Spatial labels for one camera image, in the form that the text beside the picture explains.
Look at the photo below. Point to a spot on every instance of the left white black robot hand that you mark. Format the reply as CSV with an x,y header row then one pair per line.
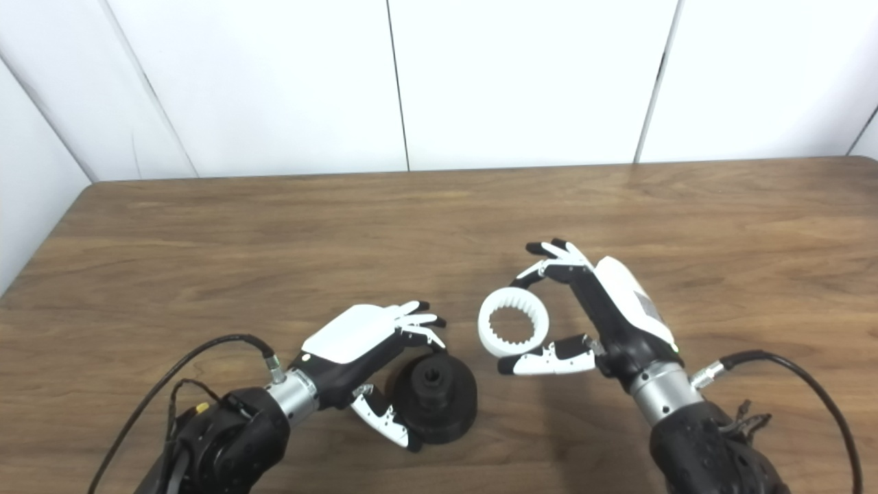
x,y
350,339

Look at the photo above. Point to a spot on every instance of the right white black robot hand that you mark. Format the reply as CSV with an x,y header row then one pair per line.
x,y
624,309

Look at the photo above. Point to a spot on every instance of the round black part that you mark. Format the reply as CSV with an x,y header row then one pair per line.
x,y
446,405

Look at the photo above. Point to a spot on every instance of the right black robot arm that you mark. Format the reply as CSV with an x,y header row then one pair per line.
x,y
699,446

